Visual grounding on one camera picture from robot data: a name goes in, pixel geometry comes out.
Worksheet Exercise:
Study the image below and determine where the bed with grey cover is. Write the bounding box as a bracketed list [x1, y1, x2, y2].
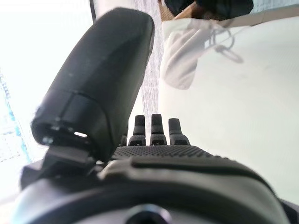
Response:
[158, 16, 299, 206]

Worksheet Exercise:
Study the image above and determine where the black garment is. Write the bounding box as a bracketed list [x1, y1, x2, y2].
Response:
[164, 0, 255, 21]

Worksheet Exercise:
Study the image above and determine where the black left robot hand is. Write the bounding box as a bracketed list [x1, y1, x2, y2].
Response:
[9, 7, 292, 224]

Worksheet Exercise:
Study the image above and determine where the grey striped rug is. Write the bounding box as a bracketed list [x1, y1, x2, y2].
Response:
[139, 13, 164, 128]

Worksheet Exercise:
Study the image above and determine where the white garment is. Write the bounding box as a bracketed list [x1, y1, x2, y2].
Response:
[161, 18, 245, 91]

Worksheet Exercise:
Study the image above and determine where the brown woven basket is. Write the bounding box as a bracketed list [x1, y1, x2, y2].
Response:
[158, 0, 212, 22]

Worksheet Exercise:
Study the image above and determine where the beige upholstered bed frame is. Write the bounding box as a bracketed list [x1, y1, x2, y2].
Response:
[198, 13, 299, 28]

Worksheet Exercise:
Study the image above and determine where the black window frame rail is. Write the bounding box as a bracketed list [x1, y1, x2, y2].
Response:
[89, 0, 98, 21]

